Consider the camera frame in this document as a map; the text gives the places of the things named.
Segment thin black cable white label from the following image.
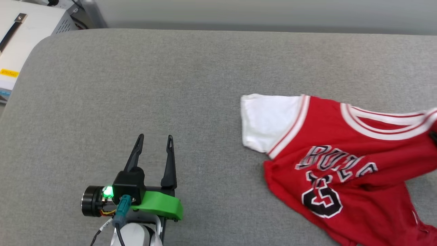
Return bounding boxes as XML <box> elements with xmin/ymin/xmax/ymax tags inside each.
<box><xmin>89</xmin><ymin>219</ymin><xmax>114</xmax><ymax>246</ymax></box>

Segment red white basketball jersey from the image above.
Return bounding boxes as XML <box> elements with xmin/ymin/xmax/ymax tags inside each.
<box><xmin>241</xmin><ymin>94</ymin><xmax>437</xmax><ymax>246</ymax></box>

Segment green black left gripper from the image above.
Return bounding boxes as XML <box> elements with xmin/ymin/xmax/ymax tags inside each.
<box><xmin>81</xmin><ymin>134</ymin><xmax>184</xmax><ymax>241</ymax></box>

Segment grey metal desk frame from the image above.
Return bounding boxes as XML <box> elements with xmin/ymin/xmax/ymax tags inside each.
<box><xmin>79</xmin><ymin>0</ymin><xmax>108</xmax><ymax>29</ymax></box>

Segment white case with black handle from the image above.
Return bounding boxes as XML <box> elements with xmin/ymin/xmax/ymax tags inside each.
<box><xmin>0</xmin><ymin>0</ymin><xmax>84</xmax><ymax>104</ymax></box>

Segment black cable with teal connector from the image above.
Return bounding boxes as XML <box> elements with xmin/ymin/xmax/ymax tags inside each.
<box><xmin>114</xmin><ymin>195</ymin><xmax>133</xmax><ymax>246</ymax></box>

